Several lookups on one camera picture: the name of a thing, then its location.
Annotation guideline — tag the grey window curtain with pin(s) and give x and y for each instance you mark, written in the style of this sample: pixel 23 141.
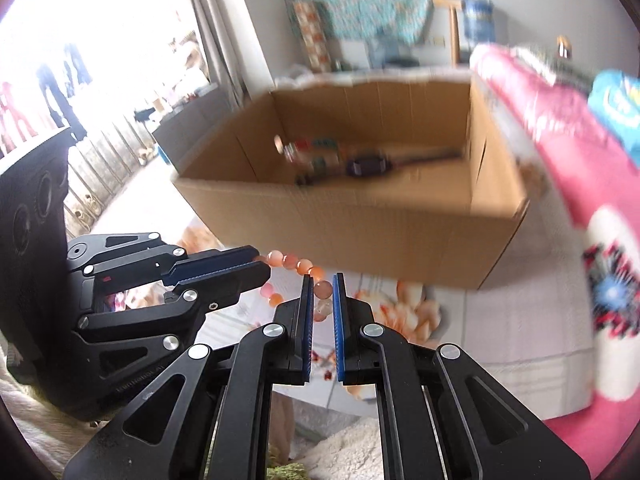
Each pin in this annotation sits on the grey window curtain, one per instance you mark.
pixel 215 35

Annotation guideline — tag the floral print bedsheet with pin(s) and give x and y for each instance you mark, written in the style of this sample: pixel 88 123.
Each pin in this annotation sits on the floral print bedsheet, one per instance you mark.
pixel 500 330

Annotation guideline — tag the pink floral quilt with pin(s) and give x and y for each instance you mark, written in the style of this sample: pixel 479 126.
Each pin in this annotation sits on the pink floral quilt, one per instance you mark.
pixel 550 125

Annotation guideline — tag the brown cardboard box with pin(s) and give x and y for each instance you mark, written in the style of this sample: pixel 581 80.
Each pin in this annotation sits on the brown cardboard box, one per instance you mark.
pixel 350 225

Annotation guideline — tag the clear water jug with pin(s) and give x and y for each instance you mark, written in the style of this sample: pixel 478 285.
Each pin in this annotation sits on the clear water jug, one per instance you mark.
pixel 395 50

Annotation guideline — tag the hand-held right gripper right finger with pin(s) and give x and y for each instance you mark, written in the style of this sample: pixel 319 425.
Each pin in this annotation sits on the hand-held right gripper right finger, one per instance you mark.
pixel 340 330

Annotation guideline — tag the light blue blanket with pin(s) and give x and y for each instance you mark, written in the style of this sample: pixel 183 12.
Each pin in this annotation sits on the light blue blanket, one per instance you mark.
pixel 615 100

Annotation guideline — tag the grey patterned cloth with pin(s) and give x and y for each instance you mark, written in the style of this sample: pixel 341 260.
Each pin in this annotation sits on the grey patterned cloth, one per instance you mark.
pixel 550 62

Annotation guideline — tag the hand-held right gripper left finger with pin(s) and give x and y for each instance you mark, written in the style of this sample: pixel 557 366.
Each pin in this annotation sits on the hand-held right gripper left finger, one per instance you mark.
pixel 307 330

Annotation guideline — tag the blue water bottle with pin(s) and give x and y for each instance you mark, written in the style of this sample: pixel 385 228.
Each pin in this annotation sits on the blue water bottle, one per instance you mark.
pixel 477 20

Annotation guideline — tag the dark grey board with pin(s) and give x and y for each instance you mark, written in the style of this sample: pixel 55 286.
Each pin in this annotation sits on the dark grey board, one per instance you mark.
pixel 180 135

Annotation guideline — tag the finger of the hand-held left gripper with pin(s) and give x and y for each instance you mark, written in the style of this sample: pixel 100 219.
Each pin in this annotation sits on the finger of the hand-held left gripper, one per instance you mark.
pixel 225 285
pixel 215 262

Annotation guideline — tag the purple and pink wristwatch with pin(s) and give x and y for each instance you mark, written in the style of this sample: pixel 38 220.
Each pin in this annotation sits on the purple and pink wristwatch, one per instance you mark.
pixel 367 166

